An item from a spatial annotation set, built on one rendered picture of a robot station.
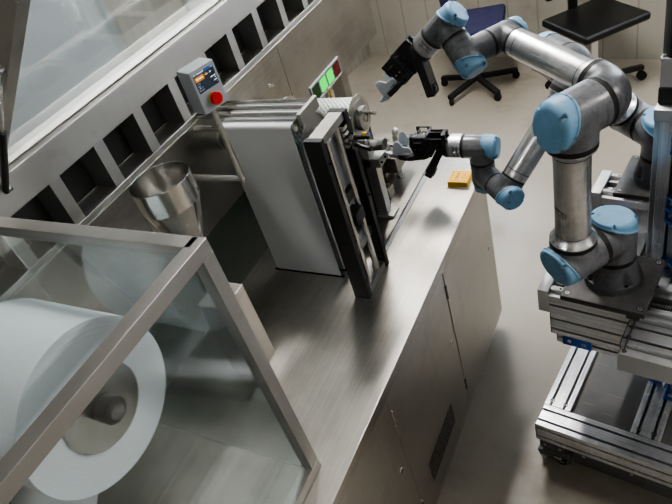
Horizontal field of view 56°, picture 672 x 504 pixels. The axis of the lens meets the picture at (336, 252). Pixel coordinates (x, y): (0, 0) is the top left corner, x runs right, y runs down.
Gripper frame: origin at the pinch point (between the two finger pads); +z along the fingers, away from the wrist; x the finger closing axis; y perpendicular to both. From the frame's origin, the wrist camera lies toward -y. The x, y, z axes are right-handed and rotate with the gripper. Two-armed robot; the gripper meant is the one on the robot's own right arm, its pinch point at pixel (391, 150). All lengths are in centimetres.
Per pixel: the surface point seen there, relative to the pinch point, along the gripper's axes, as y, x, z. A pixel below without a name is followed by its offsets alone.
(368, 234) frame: -3.2, 38.2, -6.7
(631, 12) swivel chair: -59, -235, -49
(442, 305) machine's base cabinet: -38, 30, -21
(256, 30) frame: 43, -3, 39
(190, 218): 35, 80, 11
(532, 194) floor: -109, -122, -13
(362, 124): 15.3, 8.8, 3.1
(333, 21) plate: 25, -50, 38
